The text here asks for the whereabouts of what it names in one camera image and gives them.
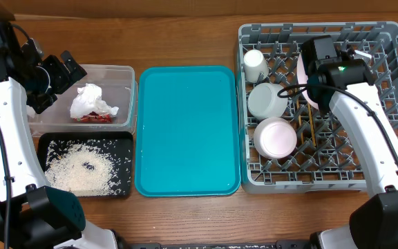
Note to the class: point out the small grey bowl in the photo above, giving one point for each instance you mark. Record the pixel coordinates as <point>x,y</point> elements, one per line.
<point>263,101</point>

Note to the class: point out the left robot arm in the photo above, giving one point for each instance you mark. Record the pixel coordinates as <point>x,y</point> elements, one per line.
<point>33,214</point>

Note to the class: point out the red snack wrapper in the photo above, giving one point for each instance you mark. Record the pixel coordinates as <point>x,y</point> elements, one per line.
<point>95,118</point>

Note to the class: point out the white round plate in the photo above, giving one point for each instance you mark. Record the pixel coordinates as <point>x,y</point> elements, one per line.
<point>302,79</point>

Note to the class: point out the clear plastic bin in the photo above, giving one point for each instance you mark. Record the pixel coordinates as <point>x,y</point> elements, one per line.
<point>119,89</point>

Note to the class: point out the pink bowl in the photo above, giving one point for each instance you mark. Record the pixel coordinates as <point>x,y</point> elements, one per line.
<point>274,138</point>

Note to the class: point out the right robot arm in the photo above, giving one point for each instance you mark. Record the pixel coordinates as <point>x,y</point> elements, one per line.
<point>338,82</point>

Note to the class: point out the white paper cup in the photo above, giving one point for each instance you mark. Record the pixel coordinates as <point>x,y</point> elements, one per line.
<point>255,66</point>

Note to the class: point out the teal serving tray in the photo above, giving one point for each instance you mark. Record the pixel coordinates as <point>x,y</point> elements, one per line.
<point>187,141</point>

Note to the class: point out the black plastic tray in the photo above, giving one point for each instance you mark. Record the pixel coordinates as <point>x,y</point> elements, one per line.
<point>43,138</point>

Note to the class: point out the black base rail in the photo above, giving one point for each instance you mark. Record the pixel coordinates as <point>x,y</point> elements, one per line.
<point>280,244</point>

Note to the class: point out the white napkin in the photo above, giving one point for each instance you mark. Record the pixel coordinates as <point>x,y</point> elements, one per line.
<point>89,100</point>

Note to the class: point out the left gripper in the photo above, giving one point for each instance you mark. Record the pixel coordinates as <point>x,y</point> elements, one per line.
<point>63,77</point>

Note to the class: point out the grey dishwasher rack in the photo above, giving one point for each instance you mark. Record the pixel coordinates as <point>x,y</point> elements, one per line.
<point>332,164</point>

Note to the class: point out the wooden chopstick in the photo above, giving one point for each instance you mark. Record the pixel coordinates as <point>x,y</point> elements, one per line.
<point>298,113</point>
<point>309,108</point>

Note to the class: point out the pile of rice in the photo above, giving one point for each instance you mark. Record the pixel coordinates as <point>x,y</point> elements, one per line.
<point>81,169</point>

